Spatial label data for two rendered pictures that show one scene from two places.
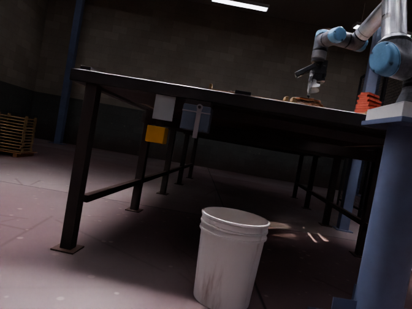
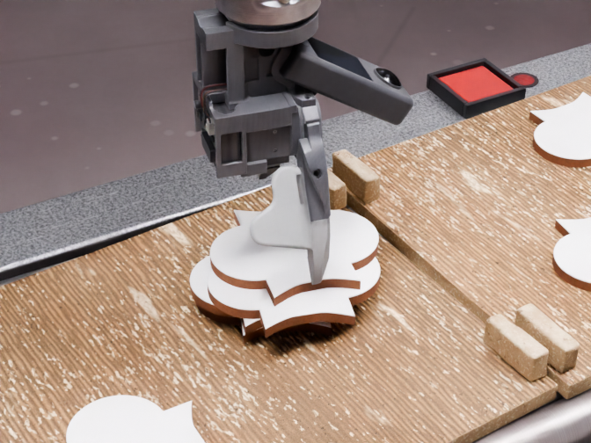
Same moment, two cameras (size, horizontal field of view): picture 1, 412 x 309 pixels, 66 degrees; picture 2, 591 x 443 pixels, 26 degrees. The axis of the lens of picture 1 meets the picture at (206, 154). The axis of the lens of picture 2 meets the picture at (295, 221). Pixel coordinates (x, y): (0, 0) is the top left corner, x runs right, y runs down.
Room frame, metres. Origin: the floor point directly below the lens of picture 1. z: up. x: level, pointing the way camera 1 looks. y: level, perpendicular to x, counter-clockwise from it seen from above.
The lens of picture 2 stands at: (2.41, -0.95, 1.62)
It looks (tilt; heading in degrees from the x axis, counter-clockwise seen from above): 36 degrees down; 146
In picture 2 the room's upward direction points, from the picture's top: straight up
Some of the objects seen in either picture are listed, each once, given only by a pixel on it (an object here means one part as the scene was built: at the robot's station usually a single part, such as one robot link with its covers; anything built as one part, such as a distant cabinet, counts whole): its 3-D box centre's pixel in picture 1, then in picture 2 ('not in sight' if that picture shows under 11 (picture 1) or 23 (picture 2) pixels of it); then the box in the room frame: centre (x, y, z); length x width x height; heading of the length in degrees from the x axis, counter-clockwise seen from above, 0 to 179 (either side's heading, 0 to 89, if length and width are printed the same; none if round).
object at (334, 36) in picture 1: (336, 37); not in sight; (1.63, -0.55, 1.30); 0.11 x 0.11 x 0.08; 14
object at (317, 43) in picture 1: (322, 41); not in sight; (1.72, -0.51, 1.30); 0.09 x 0.08 x 0.11; 14
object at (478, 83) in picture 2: not in sight; (475, 89); (1.54, -0.12, 0.92); 0.06 x 0.06 x 0.01; 84
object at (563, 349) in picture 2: not in sight; (545, 337); (1.90, -0.36, 0.95); 0.06 x 0.02 x 0.03; 178
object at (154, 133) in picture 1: (159, 119); not in sight; (1.56, 0.25, 0.74); 0.09 x 0.08 x 0.24; 84
